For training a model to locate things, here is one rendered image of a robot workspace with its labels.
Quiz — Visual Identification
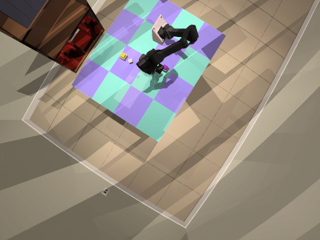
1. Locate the yellow button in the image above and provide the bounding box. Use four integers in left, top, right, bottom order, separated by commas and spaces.
120, 52, 128, 61

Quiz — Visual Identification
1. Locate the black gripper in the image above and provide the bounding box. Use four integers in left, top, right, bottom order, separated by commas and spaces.
139, 54, 164, 74

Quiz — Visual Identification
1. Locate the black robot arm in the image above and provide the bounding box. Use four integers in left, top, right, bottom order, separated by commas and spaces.
136, 23, 199, 74

